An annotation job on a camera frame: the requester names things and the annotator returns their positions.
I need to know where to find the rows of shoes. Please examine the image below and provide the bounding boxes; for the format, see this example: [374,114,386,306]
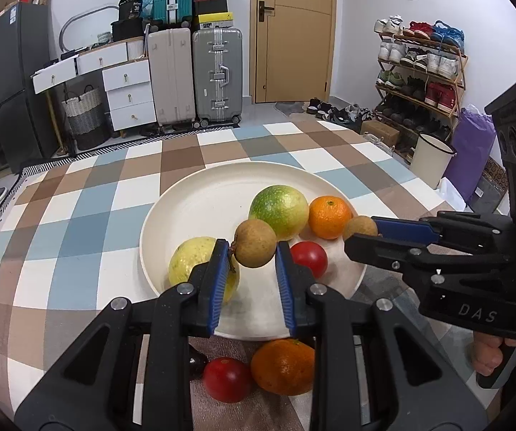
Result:
[373,15,465,144]

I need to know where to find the brown patterned doormat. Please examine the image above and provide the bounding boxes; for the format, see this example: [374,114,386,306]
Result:
[478,157,510,212]

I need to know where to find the white waste bin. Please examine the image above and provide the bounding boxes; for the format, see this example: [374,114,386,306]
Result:
[409,133,457,189]

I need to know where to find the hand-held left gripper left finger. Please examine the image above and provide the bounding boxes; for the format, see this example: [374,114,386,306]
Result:
[13,238,241,431]

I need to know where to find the brown longan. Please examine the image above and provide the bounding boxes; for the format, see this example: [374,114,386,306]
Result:
[342,215,379,241]
[231,220,278,269]

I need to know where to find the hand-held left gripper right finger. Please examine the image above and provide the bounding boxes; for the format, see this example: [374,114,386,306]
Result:
[275,241,487,431]

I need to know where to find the black printed bag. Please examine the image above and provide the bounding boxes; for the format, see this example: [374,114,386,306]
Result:
[119,0,144,21]

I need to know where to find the pile of dark shoes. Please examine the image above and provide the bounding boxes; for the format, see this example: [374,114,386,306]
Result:
[306,97,375,124]

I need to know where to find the dark purple plum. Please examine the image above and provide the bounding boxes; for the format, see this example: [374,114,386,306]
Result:
[189,352,208,378]

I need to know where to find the small red tomato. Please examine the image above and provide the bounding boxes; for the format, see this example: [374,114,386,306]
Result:
[203,357,253,404]

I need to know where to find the wooden door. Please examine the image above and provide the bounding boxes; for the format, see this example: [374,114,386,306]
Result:
[250,0,336,104]

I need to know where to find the brown cardboard box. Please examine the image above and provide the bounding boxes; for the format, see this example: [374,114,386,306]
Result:
[360,119,401,147]

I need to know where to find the checked tablecloth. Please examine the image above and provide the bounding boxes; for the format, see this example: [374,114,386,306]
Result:
[0,121,516,431]

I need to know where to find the grey floor mat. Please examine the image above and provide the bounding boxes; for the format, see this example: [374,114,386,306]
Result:
[275,100,313,114]

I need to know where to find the yellow passion fruit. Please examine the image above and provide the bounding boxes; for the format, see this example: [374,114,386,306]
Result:
[169,236,241,305]

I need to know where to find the person's right hand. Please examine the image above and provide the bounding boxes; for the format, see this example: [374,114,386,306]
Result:
[472,325,516,375]

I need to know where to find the large orange tangerine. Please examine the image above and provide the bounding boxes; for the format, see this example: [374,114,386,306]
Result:
[251,339,316,397]

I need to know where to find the yellow shoe box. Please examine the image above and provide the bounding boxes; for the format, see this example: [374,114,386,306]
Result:
[197,12,235,30]

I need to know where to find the silver suitcase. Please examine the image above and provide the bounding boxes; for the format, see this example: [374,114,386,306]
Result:
[192,27,244,127]

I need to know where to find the green passion fruit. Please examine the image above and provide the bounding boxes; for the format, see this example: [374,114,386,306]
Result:
[248,185,310,241]

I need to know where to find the black shoe box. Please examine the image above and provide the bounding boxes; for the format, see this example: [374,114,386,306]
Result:
[194,0,229,15]

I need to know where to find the dark grey fridge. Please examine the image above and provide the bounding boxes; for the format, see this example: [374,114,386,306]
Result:
[0,2,59,173]

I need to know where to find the purple plastic bag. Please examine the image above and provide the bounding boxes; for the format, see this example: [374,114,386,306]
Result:
[442,105,496,203]

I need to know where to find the grey oval hoop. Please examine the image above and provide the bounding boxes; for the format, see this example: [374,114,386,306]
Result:
[58,5,119,52]

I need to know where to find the beige suitcase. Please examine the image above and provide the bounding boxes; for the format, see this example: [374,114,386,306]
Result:
[146,27,196,127]

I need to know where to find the small orange tangerine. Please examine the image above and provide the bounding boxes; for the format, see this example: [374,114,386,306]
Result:
[308,196,353,240]

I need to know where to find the cream round plate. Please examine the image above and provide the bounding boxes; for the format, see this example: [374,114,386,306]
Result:
[140,162,369,341]

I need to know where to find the woven laundry basket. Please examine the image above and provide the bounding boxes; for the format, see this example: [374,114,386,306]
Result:
[62,85,110,150]

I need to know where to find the black storage box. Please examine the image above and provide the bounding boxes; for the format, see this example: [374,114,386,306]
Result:
[111,19,146,41]

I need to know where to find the large red tomato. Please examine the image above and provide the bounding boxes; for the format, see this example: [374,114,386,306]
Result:
[289,241,329,279]

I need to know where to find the wooden shoe rack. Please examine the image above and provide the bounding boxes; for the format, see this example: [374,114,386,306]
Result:
[373,31,469,153]

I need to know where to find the white drawer desk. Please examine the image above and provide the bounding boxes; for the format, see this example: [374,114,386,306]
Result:
[31,36,156,133]

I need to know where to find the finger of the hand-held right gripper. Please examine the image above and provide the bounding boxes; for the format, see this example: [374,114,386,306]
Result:
[344,233,510,275]
[371,210,514,254]

